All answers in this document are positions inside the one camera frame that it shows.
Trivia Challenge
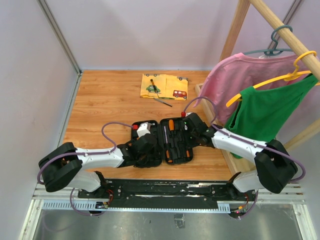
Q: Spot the black handled screwdriver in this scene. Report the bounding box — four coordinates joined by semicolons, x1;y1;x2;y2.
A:
163;126;173;163

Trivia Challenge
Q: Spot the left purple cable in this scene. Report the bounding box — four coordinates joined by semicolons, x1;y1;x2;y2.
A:
36;121;138;217

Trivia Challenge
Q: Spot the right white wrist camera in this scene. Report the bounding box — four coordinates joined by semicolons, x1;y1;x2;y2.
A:
182;112;194;131

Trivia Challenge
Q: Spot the green tank top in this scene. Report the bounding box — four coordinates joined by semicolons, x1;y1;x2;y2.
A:
223;73;320;160

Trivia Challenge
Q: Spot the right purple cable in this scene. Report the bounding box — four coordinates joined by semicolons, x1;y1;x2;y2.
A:
181;96;306;221

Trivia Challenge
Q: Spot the purple cable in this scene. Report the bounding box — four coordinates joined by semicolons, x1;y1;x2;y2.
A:
36;121;138;217
181;96;306;221

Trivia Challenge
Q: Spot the black plastic tool case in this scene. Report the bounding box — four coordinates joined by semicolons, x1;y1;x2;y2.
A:
133;117;194;165

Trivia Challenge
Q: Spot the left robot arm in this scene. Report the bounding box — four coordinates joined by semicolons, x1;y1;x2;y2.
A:
37;133;163;198

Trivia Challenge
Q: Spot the orange handled screwdriver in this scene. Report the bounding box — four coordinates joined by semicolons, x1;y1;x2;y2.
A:
168;119;176;138

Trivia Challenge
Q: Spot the teal clothes hanger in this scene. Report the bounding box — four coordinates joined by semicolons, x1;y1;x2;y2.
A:
243;25;293;57

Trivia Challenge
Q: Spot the pink t-shirt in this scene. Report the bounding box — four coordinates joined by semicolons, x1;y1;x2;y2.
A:
199;53;298;124

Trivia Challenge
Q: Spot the thin dark metal file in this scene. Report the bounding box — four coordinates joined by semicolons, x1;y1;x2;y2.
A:
153;98;173;108

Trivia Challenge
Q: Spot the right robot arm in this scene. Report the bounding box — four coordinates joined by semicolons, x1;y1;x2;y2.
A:
183;113;298;200

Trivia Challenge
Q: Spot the small black precision screwdriver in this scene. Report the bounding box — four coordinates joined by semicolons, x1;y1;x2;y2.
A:
185;144;190;158

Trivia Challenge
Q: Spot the yellow clothes hanger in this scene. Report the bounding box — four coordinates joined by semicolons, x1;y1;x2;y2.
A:
225;50;320;108

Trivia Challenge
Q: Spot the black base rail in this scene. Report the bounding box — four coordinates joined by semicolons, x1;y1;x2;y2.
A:
32;177;307;215

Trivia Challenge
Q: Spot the yellow car print cloth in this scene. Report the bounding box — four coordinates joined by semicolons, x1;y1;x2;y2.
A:
140;73;189;101

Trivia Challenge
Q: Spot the wooden clothes rack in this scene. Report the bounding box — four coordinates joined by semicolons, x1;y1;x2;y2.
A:
202;0;320;178

